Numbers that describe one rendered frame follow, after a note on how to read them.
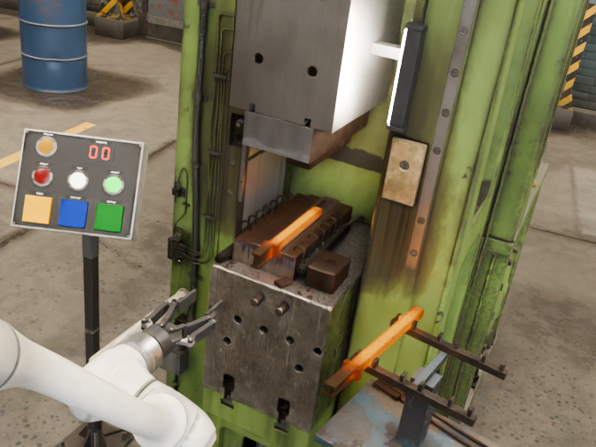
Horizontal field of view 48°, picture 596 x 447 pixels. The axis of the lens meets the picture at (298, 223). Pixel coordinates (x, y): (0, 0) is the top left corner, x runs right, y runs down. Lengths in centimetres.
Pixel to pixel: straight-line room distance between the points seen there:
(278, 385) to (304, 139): 74
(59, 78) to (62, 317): 348
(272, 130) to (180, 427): 82
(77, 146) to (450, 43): 105
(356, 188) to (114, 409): 132
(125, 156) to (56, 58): 446
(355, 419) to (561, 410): 157
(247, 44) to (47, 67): 477
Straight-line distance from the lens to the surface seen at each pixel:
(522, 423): 310
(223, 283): 193
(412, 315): 180
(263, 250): 181
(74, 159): 200
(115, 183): 196
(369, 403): 191
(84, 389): 111
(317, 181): 229
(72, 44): 640
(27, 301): 345
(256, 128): 177
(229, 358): 206
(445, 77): 170
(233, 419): 220
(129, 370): 135
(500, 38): 167
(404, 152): 175
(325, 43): 164
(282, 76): 170
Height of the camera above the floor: 190
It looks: 26 degrees down
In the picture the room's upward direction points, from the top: 8 degrees clockwise
